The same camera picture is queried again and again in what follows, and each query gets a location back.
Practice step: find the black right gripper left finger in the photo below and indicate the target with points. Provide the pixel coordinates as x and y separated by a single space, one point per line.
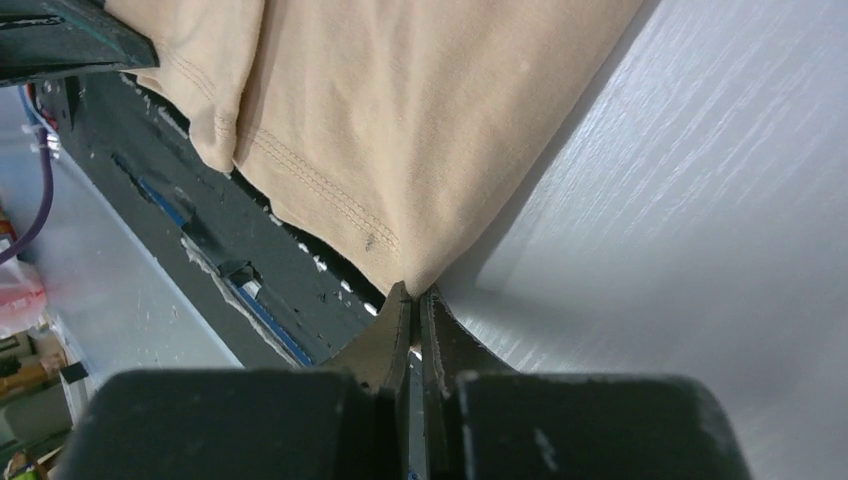
345 419

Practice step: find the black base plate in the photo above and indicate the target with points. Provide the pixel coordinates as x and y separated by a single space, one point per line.
275 295

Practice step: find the beige t shirt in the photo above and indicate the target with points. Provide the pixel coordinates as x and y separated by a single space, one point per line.
393 131

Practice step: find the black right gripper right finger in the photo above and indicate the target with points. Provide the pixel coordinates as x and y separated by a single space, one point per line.
486 420

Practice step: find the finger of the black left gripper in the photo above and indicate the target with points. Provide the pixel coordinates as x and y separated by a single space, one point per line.
53 39

